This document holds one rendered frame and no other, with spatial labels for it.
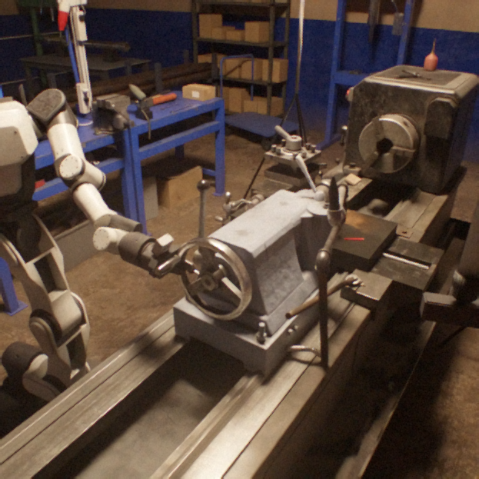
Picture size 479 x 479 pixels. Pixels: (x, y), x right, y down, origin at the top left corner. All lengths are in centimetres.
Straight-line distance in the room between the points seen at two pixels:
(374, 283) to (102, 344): 161
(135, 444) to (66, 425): 18
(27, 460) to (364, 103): 201
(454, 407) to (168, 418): 155
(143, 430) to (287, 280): 54
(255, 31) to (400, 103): 396
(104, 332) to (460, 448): 187
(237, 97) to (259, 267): 530
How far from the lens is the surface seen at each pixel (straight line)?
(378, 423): 178
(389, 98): 238
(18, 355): 221
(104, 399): 125
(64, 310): 181
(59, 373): 201
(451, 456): 231
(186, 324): 133
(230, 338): 124
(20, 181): 162
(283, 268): 126
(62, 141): 154
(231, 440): 113
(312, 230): 135
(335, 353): 136
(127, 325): 277
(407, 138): 217
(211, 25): 651
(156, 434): 130
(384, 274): 163
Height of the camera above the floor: 174
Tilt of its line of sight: 29 degrees down
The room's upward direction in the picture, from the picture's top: 1 degrees clockwise
